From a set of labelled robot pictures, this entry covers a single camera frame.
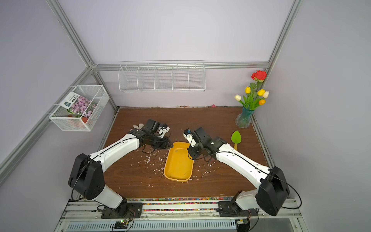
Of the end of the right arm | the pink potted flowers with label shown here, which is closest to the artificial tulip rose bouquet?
the end of the right arm

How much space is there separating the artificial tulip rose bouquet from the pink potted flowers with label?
0.86m

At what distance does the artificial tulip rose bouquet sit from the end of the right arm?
0.41m

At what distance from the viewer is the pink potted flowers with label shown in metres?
0.73

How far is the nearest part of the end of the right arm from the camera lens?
21.8 inches

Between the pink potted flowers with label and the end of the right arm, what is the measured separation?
55cm

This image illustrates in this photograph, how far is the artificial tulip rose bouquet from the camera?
90 centimetres
